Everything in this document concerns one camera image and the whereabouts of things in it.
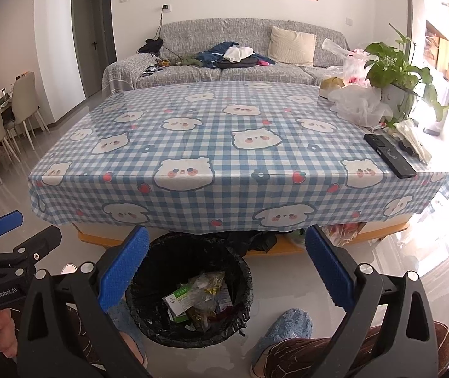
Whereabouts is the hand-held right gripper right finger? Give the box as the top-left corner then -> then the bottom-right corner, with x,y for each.
304,224 -> 440,378

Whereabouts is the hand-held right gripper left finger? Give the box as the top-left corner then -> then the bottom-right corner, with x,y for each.
16,224 -> 152,378

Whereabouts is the white green medicine box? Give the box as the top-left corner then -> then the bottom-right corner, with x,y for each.
162,285 -> 198,318

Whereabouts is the black lined trash bin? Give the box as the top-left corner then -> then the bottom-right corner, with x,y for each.
126,232 -> 254,349

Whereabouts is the person's left hand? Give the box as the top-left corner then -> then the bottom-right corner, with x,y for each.
0,309 -> 20,359

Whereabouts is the clear bag with red print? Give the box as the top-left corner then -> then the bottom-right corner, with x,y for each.
323,222 -> 367,248

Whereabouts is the black plastic bag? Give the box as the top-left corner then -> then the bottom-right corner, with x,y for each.
218,230 -> 278,255

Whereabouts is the blue checkered bear tablecloth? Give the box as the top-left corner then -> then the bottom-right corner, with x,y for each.
28,82 -> 449,233

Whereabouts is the black phone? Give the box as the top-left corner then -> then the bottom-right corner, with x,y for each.
363,134 -> 417,179

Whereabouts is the tan paper box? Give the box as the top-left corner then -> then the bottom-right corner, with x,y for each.
318,77 -> 346,101

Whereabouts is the grey door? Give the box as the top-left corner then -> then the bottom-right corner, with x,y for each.
71,0 -> 117,99

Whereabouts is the pink white plastic bag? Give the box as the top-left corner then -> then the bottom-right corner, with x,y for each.
322,38 -> 378,87

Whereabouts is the green potted plant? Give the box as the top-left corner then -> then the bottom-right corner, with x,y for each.
364,24 -> 449,127

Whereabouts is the black garment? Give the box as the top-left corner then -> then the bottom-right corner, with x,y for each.
216,56 -> 276,69

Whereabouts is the beige pillow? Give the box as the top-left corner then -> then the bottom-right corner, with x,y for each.
267,26 -> 316,67

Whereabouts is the white cloth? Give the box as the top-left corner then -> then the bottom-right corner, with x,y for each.
224,46 -> 254,63

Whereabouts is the blue jacket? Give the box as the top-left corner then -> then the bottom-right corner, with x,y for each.
196,41 -> 241,69

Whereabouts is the brown wooden cabinet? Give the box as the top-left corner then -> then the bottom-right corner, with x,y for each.
424,20 -> 449,73

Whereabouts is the grey covered sofa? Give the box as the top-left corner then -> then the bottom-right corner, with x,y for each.
102,18 -> 345,95

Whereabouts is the black charger with cable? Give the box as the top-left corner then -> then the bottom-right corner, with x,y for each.
154,4 -> 170,42

